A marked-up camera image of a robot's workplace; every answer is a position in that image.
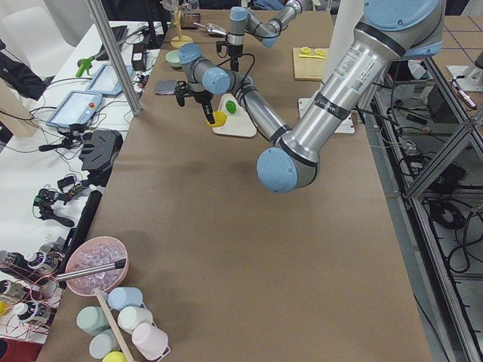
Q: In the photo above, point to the white cup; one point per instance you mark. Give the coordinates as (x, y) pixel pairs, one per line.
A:
(130, 317)

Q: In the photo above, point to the green lime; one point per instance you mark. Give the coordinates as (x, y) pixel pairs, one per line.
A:
(231, 107)

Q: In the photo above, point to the yellow plastic knife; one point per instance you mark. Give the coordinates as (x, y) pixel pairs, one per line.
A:
(307, 56)

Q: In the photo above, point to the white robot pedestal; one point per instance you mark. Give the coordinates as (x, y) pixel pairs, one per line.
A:
(353, 63)

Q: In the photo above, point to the metal scoop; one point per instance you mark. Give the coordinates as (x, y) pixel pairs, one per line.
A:
(212, 29)

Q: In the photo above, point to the blue teach pendant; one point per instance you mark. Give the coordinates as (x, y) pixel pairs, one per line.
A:
(105, 82)
(78, 107)

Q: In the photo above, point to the pink cup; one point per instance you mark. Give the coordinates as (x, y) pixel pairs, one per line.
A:
(150, 341)

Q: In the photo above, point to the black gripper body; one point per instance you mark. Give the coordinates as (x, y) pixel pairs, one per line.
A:
(233, 52)
(195, 95)

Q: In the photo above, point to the cream rabbit tray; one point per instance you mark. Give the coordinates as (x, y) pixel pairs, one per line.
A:
(237, 125)

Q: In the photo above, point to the pink bowl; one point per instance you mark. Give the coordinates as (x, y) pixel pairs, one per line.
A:
(94, 253)

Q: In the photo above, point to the green bowl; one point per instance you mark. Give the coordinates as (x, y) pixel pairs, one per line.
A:
(173, 59)

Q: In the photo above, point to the wooden cutting board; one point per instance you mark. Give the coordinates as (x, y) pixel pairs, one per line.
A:
(308, 69)

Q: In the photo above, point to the green cup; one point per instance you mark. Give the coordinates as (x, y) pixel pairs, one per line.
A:
(92, 320)

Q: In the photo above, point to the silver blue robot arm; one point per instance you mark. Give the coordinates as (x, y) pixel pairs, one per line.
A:
(244, 21)
(388, 31)

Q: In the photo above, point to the grey folded cloth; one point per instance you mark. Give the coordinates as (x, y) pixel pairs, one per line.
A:
(166, 87)

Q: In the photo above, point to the yellow lemon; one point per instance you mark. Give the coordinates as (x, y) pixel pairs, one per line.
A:
(216, 119)

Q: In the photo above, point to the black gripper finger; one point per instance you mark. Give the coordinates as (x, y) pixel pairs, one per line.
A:
(208, 111)
(234, 64)

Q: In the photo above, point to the wooden mug tree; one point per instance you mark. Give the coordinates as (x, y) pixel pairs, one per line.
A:
(175, 8)

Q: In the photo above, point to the aluminium frame post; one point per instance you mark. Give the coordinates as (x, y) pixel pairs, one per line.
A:
(101, 22)

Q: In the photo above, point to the blue cup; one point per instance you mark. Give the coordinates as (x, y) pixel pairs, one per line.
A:
(121, 297)

